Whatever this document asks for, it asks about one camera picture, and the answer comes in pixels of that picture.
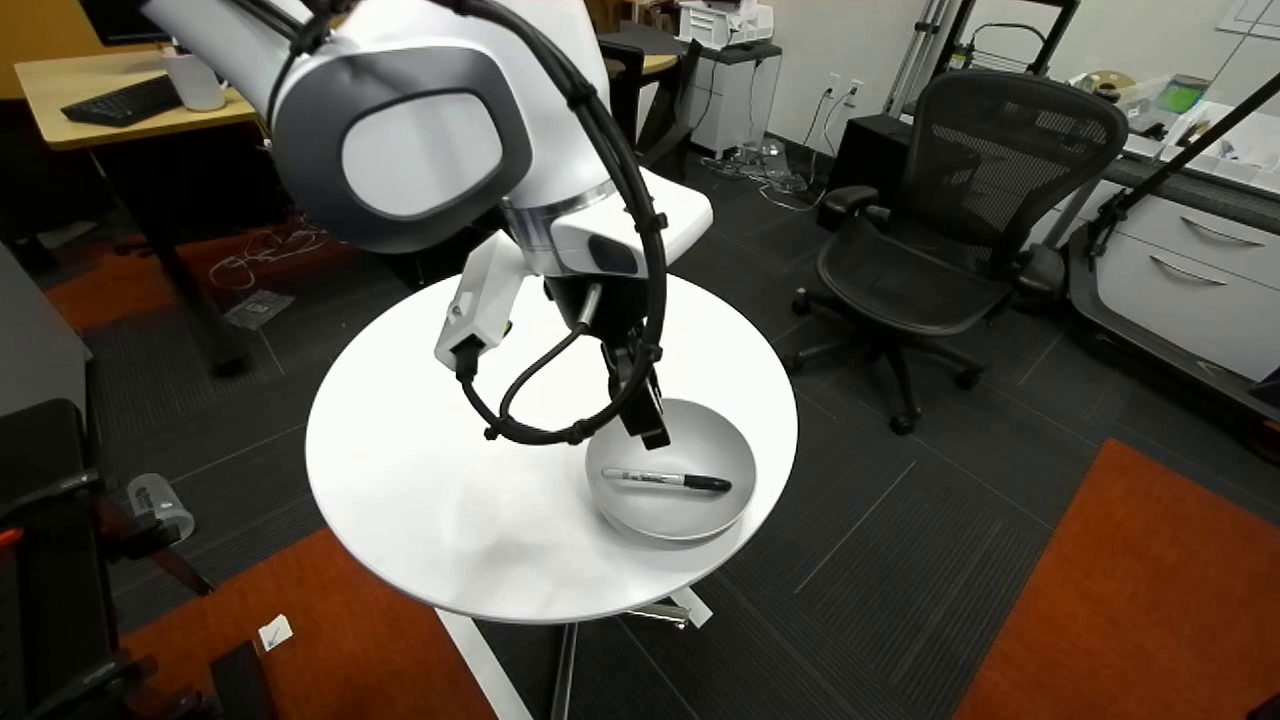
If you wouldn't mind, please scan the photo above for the white paper scrap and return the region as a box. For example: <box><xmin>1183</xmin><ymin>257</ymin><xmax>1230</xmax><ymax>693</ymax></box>
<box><xmin>251</xmin><ymin>612</ymin><xmax>300</xmax><ymax>657</ymax></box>

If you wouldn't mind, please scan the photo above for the black tripod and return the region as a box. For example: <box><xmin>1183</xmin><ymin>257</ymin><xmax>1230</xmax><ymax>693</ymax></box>
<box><xmin>883</xmin><ymin>0</ymin><xmax>1084</xmax><ymax>116</ymax></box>

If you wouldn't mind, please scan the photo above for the black keyboard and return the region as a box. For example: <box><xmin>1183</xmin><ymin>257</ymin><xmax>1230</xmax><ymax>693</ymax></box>
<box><xmin>56</xmin><ymin>71</ymin><xmax>191</xmax><ymax>132</ymax></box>

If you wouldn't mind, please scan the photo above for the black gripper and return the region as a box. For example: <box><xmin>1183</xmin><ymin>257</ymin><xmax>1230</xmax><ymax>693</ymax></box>
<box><xmin>544</xmin><ymin>264</ymin><xmax>677</xmax><ymax>452</ymax></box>

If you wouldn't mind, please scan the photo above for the white printer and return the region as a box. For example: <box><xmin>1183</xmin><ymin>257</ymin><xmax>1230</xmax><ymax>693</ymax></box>
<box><xmin>677</xmin><ymin>0</ymin><xmax>777</xmax><ymax>54</ymax></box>

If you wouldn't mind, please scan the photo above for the black and silver pen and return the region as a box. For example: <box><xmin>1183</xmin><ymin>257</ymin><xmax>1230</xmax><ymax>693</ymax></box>
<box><xmin>594</xmin><ymin>462</ymin><xmax>737</xmax><ymax>499</ymax></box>

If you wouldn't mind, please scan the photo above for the white metal table base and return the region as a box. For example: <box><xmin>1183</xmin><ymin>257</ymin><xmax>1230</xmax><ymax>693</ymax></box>
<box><xmin>437</xmin><ymin>584</ymin><xmax>715</xmax><ymax>720</ymax></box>

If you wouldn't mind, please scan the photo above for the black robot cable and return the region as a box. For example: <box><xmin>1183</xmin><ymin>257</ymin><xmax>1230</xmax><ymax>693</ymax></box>
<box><xmin>437</xmin><ymin>0</ymin><xmax>670</xmax><ymax>452</ymax></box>

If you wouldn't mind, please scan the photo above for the white drawer cabinet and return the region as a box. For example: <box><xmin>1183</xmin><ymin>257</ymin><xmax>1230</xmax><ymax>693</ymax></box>
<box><xmin>1091</xmin><ymin>183</ymin><xmax>1280</xmax><ymax>382</ymax></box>

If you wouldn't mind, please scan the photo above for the white floor cable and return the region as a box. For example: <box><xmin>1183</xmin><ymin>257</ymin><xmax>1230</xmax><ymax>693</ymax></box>
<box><xmin>194</xmin><ymin>218</ymin><xmax>317</xmax><ymax>300</ymax></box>

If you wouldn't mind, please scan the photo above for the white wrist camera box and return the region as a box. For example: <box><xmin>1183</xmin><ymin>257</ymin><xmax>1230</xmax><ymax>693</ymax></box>
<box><xmin>433</xmin><ymin>230</ymin><xmax>532</xmax><ymax>377</ymax></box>

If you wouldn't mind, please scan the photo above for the black mesh office chair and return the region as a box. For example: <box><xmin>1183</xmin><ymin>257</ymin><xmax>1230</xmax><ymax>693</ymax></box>
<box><xmin>785</xmin><ymin>66</ymin><xmax>1136</xmax><ymax>437</ymax></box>

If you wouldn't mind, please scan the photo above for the light wooden desk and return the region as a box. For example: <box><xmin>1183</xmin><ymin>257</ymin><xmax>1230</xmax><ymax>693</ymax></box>
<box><xmin>10</xmin><ymin>34</ymin><xmax>291</xmax><ymax>377</ymax></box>

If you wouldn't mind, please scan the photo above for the black box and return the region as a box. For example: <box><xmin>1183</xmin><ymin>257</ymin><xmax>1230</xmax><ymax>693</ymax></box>
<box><xmin>835</xmin><ymin>112</ymin><xmax>922</xmax><ymax>203</ymax></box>

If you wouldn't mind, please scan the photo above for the black slanted pole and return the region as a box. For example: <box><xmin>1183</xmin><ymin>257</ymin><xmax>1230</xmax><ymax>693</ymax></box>
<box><xmin>1084</xmin><ymin>71</ymin><xmax>1280</xmax><ymax>257</ymax></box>

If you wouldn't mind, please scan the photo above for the grey bowl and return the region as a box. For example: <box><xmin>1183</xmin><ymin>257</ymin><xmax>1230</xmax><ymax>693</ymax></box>
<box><xmin>581</xmin><ymin>394</ymin><xmax>761</xmax><ymax>548</ymax></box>

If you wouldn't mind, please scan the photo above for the small white cabinet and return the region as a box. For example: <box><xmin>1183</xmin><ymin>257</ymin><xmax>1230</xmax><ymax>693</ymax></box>
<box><xmin>683</xmin><ymin>42</ymin><xmax>785</xmax><ymax>160</ymax></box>

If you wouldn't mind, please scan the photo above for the green item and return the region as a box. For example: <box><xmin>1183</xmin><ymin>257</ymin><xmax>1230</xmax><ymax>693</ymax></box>
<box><xmin>1150</xmin><ymin>71</ymin><xmax>1214</xmax><ymax>120</ymax></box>

